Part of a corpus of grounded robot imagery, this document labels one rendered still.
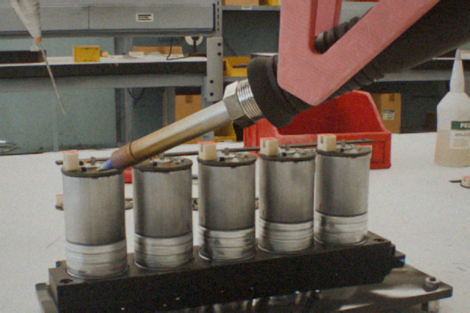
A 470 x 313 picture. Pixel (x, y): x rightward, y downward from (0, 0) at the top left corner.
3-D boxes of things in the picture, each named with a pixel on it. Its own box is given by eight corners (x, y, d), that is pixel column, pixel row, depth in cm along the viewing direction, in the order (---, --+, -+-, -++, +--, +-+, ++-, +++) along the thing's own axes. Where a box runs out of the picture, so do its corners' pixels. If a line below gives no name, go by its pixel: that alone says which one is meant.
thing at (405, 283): (361, 261, 35) (362, 240, 35) (453, 312, 28) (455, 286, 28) (36, 307, 29) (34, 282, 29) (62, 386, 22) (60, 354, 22)
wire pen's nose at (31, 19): (18, 42, 24) (4, 1, 24) (45, 31, 25) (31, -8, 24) (29, 42, 24) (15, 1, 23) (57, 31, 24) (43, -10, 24)
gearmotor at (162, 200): (202, 286, 28) (200, 162, 28) (144, 294, 28) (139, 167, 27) (183, 267, 31) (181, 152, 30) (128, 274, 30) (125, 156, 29)
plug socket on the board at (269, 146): (284, 155, 30) (284, 139, 30) (266, 156, 30) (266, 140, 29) (275, 151, 31) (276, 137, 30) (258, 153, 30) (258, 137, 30)
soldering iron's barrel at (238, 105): (113, 185, 25) (265, 118, 23) (96, 145, 25) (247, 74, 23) (134, 178, 27) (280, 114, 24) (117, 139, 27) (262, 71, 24)
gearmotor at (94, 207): (135, 294, 27) (131, 167, 27) (73, 303, 27) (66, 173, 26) (120, 275, 30) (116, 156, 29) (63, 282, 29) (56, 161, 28)
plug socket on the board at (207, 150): (222, 159, 29) (222, 143, 29) (203, 161, 28) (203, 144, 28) (215, 156, 30) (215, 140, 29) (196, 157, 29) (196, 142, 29)
